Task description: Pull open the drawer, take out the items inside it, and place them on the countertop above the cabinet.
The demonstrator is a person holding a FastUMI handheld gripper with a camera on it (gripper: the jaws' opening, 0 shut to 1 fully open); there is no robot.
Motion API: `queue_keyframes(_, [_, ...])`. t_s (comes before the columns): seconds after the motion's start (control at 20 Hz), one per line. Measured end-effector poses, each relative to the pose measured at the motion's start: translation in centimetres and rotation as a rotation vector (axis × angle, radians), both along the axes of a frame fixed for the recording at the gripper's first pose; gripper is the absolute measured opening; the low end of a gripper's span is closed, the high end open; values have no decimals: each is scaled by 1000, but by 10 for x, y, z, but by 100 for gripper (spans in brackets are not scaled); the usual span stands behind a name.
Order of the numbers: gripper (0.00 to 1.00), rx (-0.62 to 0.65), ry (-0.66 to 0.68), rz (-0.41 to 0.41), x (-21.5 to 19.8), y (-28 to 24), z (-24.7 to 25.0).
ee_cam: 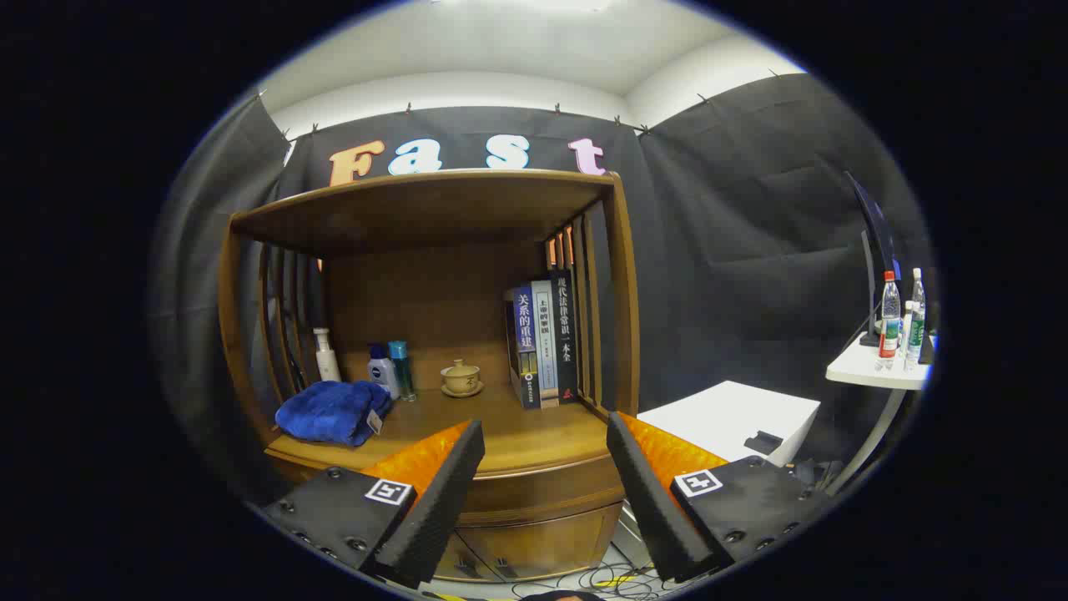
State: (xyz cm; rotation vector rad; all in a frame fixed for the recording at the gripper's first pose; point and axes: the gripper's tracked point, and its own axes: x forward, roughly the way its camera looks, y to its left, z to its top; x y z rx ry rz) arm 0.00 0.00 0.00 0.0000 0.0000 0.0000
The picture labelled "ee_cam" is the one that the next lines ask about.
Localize black backdrop cloth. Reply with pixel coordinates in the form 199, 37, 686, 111
150, 73, 935, 502

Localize wooden countertop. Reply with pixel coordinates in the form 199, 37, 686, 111
265, 380, 614, 477

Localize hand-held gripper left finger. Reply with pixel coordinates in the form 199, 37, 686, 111
260, 419, 486, 590

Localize pale spine book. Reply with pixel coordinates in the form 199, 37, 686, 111
531, 280, 558, 408

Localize floor cables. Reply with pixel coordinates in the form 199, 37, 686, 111
509, 559, 668, 600

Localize wooden drawer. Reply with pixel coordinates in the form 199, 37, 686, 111
280, 452, 628, 528

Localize teal bottle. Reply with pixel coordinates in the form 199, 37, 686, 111
388, 340, 416, 402

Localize green label water bottle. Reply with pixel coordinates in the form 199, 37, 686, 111
905, 267, 927, 372

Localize red label water bottle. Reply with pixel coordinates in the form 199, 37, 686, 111
876, 270, 902, 371

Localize blue towel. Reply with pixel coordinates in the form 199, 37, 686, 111
275, 380, 393, 447

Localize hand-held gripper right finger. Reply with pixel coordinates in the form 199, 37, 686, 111
606, 411, 837, 583

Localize black spine book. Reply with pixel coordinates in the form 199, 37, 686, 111
549, 270, 580, 406

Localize blue spine book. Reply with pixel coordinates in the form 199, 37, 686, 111
504, 286, 542, 410

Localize white side table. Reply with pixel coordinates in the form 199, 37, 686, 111
826, 330, 931, 493

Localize white pump bottle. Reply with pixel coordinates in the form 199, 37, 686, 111
313, 328, 342, 383

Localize white bottle with blue cap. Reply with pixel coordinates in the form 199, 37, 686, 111
367, 343, 401, 400

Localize black monitor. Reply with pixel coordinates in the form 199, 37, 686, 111
843, 171, 902, 347

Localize beige lidded teacup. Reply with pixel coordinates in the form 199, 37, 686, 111
441, 359, 485, 398

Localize wooden cabinet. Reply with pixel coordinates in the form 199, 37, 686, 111
219, 169, 642, 583

